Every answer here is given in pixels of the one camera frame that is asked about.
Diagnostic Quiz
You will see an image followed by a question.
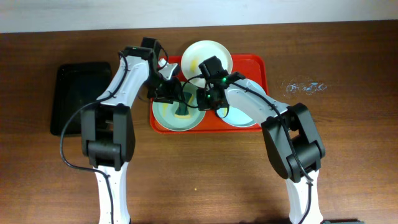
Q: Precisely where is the cream white plate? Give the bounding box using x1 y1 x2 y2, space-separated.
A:
181 40 233 80

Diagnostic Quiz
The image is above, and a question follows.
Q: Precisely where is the red plastic tray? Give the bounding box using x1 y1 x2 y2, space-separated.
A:
149 54 268 134

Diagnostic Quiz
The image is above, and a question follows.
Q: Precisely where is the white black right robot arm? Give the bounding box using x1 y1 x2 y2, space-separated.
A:
197 72 325 223

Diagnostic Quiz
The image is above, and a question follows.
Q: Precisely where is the yellow green sponge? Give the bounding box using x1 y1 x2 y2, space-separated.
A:
174 102 191 119

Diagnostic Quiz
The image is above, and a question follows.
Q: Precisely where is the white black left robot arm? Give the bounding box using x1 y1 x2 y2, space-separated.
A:
80 44 181 223

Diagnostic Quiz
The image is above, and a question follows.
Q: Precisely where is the light blue plate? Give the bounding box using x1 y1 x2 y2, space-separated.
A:
215 79 266 128

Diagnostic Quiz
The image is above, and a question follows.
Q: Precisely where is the pale green plate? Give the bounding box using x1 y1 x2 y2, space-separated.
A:
152 83 206 132

